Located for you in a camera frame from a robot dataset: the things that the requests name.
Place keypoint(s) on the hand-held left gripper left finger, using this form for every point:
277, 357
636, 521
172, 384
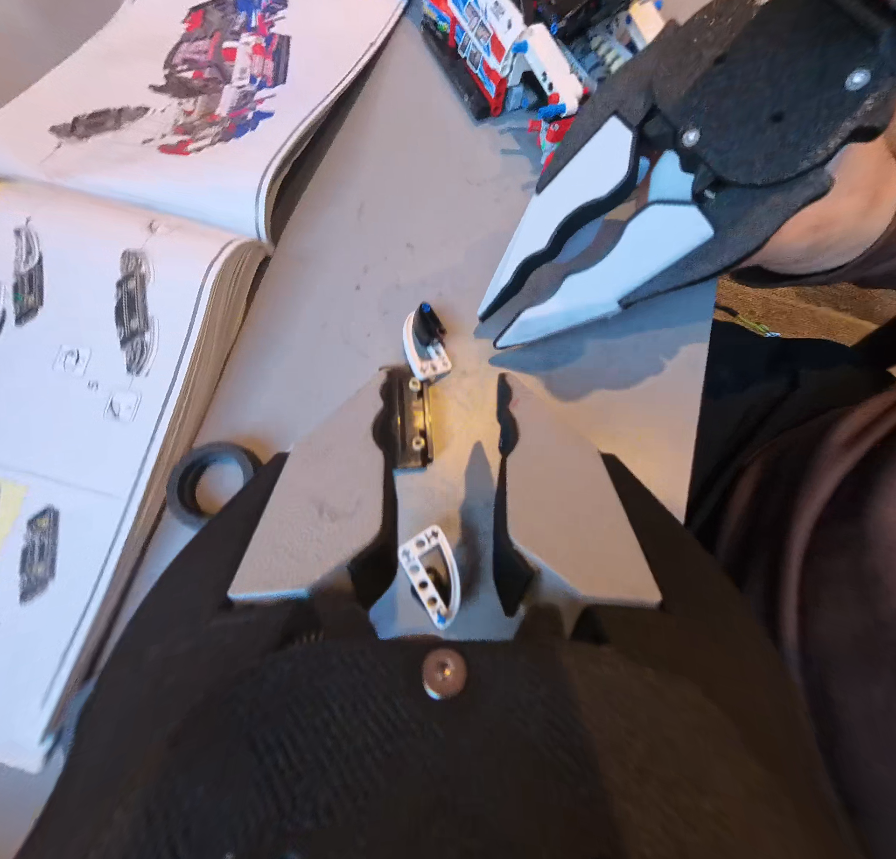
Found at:
315, 523

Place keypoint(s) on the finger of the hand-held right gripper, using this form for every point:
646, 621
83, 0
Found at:
630, 264
574, 180

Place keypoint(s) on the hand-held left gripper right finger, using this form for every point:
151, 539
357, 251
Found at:
581, 523

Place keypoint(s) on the small black curved brick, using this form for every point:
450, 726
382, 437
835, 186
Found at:
439, 580

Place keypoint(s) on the plain white curved brick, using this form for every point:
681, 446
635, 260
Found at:
451, 572

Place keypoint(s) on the black panel brick with pins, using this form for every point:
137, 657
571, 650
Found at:
409, 414

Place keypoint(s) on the white curved brick with pin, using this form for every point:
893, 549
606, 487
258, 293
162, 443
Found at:
409, 344

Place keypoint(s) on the person's right forearm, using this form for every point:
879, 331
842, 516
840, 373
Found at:
875, 264

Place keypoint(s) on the grey desk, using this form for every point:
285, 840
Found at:
392, 208

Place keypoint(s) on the person's right hand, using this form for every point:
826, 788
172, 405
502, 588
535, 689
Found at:
854, 208

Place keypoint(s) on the black toy tyre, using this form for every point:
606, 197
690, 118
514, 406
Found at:
183, 509

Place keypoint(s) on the partly built toy car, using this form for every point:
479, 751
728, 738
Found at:
476, 40

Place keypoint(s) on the person's clothed body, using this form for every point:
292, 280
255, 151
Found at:
805, 523

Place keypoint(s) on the open instruction booklet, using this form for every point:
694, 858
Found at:
70, 383

